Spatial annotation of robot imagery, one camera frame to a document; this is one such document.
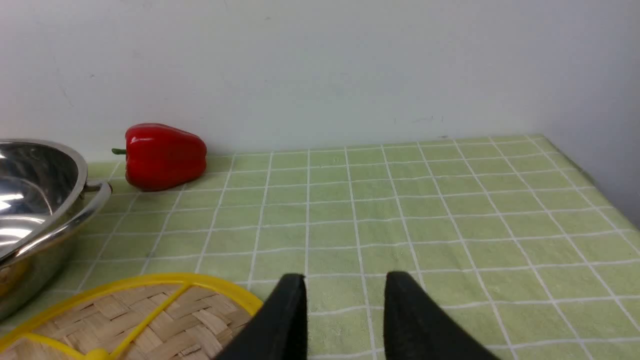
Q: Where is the stainless steel pot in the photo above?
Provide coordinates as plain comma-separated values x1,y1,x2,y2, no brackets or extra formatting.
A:
0,138,113,319

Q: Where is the yellow rimmed bamboo steamer lid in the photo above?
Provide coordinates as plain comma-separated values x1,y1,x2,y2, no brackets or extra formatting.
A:
1,273,263,360

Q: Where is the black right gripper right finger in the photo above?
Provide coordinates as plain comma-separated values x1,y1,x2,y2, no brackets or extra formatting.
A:
383,271,498,360

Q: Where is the green checkered tablecloth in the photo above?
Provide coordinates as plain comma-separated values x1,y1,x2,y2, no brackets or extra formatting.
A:
1,134,639,360

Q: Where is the red bell pepper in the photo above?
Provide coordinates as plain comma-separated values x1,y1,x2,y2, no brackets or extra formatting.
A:
111,123,208,192

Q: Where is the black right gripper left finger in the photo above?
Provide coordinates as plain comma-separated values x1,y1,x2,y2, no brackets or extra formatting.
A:
215,273,307,360

